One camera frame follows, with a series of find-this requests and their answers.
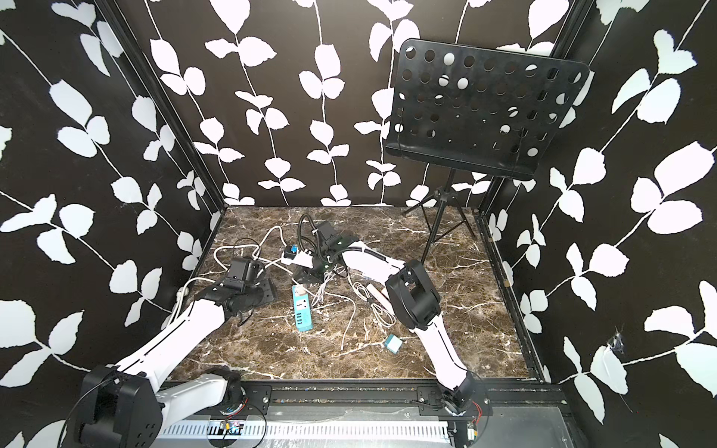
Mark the pink electric toothbrush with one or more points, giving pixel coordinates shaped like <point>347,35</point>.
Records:
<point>386,300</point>

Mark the white electric toothbrush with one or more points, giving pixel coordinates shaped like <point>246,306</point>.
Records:
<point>376,294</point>

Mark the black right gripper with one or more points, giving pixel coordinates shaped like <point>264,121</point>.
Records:
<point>308,272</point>

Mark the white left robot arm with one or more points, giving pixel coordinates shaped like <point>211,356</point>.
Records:
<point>127,405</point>

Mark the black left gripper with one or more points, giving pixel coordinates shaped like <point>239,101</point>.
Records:
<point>270,291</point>

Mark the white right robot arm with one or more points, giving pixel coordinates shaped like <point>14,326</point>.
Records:
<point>408,295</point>

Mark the black music stand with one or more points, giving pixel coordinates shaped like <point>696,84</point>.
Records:
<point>477,110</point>

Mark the teal wall charger cube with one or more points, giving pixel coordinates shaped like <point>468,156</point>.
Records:
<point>393,344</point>

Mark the teal power strip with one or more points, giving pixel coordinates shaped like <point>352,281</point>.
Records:
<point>302,313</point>

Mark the black front rail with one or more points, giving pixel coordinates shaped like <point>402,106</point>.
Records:
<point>424,394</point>

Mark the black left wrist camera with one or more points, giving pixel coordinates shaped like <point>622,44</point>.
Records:
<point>242,273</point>

